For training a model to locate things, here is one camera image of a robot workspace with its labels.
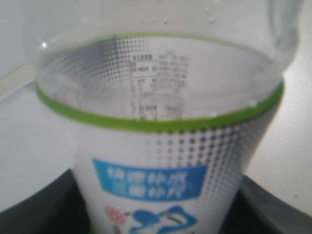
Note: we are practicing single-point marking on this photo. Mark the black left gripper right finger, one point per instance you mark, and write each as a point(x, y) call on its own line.
point(256, 211)

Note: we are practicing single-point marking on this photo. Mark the clear plastic drink bottle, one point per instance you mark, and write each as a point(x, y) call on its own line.
point(165, 100)

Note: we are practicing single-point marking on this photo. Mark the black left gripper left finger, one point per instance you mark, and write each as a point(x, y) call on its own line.
point(58, 208)

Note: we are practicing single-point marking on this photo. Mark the white plastic tray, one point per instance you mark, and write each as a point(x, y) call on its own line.
point(33, 150)

